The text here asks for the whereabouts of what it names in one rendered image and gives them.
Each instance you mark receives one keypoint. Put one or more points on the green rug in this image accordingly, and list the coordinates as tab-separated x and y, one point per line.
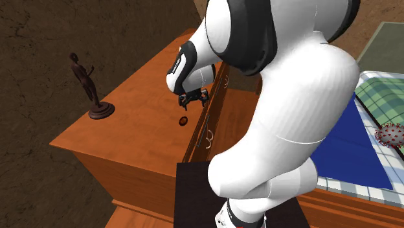
383	50

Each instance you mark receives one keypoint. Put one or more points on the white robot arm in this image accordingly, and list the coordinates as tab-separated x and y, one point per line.
293	104

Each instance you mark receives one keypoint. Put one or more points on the dark robot stand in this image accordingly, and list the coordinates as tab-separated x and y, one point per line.
192	195

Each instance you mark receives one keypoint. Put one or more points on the small brown round object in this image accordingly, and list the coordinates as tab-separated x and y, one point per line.
183	121

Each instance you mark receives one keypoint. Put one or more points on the orange wooden chest of drawers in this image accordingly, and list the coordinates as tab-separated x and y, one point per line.
142	126

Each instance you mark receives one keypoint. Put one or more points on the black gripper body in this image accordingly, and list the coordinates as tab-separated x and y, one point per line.
193	96

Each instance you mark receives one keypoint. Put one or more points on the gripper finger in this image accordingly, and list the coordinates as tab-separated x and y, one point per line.
183	103
205	96

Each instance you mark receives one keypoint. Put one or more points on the brown human figure statue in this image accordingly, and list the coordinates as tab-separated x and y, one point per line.
85	80

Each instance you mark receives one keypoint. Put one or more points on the bed with blue blanket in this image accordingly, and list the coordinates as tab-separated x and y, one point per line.
347	151

